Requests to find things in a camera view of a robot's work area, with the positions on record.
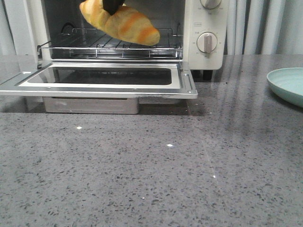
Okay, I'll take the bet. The light green plate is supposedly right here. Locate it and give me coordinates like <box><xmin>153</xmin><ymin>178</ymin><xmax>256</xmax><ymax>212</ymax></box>
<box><xmin>267</xmin><ymin>67</ymin><xmax>303</xmax><ymax>107</ymax></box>

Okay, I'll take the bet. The lower oven control knob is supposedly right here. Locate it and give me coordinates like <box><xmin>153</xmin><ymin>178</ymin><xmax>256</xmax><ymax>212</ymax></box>
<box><xmin>196</xmin><ymin>32</ymin><xmax>218</xmax><ymax>53</ymax></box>

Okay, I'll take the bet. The white Toshiba toaster oven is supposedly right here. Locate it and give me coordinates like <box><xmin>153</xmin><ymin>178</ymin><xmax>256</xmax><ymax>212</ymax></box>
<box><xmin>4</xmin><ymin>0</ymin><xmax>230</xmax><ymax>81</ymax></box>

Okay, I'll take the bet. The upper oven control knob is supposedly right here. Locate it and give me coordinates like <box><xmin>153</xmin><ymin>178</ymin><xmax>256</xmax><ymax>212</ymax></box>
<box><xmin>200</xmin><ymin>0</ymin><xmax>221</xmax><ymax>9</ymax></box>

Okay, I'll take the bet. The oven door with glass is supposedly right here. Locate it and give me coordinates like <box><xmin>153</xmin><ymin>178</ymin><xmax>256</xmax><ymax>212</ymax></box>
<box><xmin>0</xmin><ymin>61</ymin><xmax>197</xmax><ymax>99</ymax></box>

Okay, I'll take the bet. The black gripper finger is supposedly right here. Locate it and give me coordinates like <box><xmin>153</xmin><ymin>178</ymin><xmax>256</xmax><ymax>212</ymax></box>
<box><xmin>102</xmin><ymin>0</ymin><xmax>125</xmax><ymax>15</ymax></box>

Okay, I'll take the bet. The oven control knob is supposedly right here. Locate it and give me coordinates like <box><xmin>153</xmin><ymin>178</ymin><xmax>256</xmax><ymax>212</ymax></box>
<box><xmin>196</xmin><ymin>32</ymin><xmax>218</xmax><ymax>53</ymax></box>
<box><xmin>200</xmin><ymin>0</ymin><xmax>221</xmax><ymax>9</ymax></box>

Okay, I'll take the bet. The golden croissant bread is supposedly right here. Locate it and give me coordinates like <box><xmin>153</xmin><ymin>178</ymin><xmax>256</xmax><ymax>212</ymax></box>
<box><xmin>80</xmin><ymin>0</ymin><xmax>160</xmax><ymax>46</ymax></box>

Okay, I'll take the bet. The wire oven rack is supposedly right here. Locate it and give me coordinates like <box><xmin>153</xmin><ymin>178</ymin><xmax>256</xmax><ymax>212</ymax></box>
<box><xmin>37</xmin><ymin>27</ymin><xmax>183</xmax><ymax>60</ymax></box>

